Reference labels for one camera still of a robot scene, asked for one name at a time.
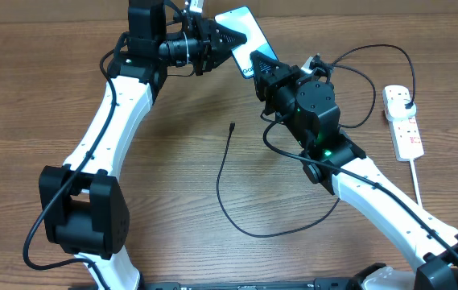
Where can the white charger plug adapter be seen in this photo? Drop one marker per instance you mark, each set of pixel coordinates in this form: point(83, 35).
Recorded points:
point(397, 110)

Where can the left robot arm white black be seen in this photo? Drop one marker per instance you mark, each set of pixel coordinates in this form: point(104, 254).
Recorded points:
point(83, 209)

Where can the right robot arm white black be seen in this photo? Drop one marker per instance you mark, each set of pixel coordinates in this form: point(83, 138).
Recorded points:
point(303, 100)

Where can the white power strip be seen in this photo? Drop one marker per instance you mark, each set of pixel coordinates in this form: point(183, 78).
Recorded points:
point(405, 134)

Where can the Galaxy S24 smartphone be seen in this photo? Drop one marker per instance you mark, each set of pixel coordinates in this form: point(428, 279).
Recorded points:
point(243, 21)

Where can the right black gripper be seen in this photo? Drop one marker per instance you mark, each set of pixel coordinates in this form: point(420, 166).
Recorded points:
point(266, 90)

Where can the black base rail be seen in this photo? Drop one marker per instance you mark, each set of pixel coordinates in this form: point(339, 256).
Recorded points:
point(337, 283)

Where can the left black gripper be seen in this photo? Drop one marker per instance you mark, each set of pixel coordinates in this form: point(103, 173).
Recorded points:
point(212, 44)

